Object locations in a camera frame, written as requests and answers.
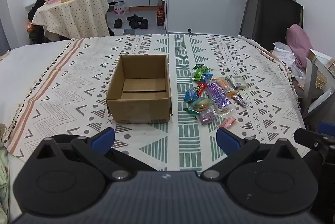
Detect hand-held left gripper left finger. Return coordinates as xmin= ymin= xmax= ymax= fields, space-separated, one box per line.
xmin=34 ymin=128 xmax=157 ymax=180

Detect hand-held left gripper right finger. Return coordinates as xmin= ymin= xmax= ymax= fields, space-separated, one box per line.
xmin=200 ymin=128 xmax=301 ymax=180

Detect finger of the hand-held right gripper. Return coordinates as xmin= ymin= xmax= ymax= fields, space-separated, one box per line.
xmin=294 ymin=122 xmax=335 ymax=152

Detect small orange snack packet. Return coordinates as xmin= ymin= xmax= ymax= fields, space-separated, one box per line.
xmin=219 ymin=117 xmax=236 ymax=129

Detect small purple snack packet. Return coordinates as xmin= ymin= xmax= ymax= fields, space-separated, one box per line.
xmin=199 ymin=109 xmax=216 ymax=125

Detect purple bar clear wrapper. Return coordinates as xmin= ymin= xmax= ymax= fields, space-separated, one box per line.
xmin=232 ymin=94 xmax=249 ymax=108

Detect brown cardboard box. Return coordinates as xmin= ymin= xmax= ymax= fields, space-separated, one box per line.
xmin=105 ymin=54 xmax=173 ymax=124

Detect round biscuit packet green ends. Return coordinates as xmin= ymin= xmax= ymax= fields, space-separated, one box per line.
xmin=184 ymin=97 xmax=214 ymax=115

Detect large purple snack packet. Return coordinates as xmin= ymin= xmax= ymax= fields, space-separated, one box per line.
xmin=207 ymin=82 xmax=233 ymax=114

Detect orange biscuit packet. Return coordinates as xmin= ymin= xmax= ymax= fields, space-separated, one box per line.
xmin=217 ymin=77 xmax=238 ymax=98

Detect small red snack packet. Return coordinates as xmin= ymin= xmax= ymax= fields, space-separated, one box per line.
xmin=196 ymin=83 xmax=208 ymax=98

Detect grey white snack packet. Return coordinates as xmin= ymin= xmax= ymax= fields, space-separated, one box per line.
xmin=227 ymin=76 xmax=248 ymax=90

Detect green snack packet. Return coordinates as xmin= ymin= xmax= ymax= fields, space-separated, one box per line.
xmin=192 ymin=64 xmax=208 ymax=81

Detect wicker basket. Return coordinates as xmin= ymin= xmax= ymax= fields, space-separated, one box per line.
xmin=314 ymin=71 xmax=328 ymax=89

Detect white cloth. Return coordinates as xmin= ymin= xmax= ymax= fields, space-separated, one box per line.
xmin=272 ymin=42 xmax=297 ymax=70

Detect pink cloth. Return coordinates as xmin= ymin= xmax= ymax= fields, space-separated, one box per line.
xmin=286 ymin=23 xmax=313 ymax=70

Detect light green cloth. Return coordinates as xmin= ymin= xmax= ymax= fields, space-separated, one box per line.
xmin=0 ymin=145 xmax=9 ymax=216

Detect white bed sheet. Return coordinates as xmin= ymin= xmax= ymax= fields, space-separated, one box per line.
xmin=0 ymin=39 xmax=72 ymax=219

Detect black flat panel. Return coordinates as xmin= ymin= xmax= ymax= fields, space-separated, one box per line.
xmin=239 ymin=0 xmax=304 ymax=52

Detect table with dotted tablecloth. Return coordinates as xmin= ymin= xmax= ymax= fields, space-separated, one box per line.
xmin=31 ymin=0 xmax=110 ymax=41

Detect pack of water bottles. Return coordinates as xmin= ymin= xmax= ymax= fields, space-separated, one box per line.
xmin=114 ymin=2 xmax=129 ymax=15

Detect red drink bottle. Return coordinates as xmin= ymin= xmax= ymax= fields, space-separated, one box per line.
xmin=156 ymin=6 xmax=165 ymax=26

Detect black bag pile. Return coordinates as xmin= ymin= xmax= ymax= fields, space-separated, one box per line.
xmin=27 ymin=0 xmax=61 ymax=44

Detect white frame stand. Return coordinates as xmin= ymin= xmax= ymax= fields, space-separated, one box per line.
xmin=302 ymin=48 xmax=335 ymax=118

